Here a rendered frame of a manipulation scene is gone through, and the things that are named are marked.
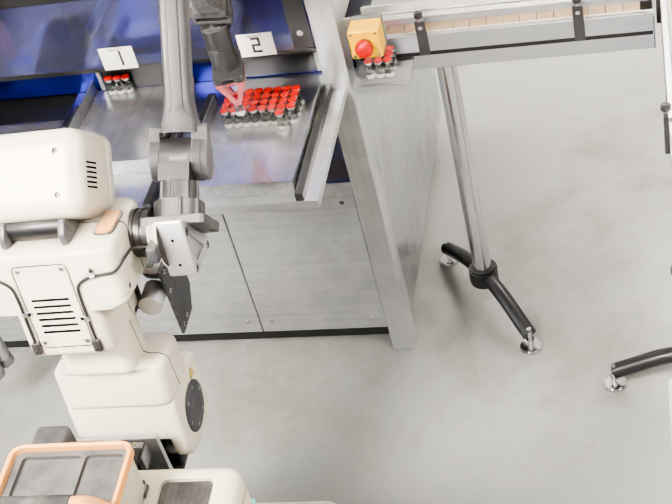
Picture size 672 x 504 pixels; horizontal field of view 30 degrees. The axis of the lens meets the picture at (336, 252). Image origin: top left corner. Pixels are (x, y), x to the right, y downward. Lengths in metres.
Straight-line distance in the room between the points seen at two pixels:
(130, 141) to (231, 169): 0.31
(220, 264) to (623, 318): 1.10
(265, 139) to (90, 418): 0.77
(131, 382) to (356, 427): 1.08
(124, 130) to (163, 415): 0.85
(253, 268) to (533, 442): 0.86
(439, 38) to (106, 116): 0.82
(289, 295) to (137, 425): 1.05
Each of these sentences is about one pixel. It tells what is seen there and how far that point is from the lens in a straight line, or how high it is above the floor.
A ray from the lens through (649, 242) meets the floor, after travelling 3.69.
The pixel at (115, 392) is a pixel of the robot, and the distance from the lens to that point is 2.40.
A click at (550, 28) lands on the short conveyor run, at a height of 0.92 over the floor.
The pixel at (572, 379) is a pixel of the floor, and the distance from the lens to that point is 3.34.
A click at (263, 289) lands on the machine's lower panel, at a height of 0.25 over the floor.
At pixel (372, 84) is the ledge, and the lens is 2.91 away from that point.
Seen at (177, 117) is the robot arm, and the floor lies 1.31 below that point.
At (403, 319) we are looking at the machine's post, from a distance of 3.40.
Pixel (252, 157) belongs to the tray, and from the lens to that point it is 2.78.
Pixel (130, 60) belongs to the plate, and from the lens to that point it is 3.01.
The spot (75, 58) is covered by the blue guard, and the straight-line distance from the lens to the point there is 3.05.
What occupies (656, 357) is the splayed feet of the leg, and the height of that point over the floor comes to 0.11.
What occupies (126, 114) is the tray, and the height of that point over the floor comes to 0.88.
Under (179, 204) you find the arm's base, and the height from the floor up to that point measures 1.23.
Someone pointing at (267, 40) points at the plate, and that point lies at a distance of 2.88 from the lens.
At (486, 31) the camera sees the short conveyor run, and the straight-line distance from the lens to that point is 2.93.
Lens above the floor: 2.48
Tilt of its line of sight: 40 degrees down
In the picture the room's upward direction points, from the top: 16 degrees counter-clockwise
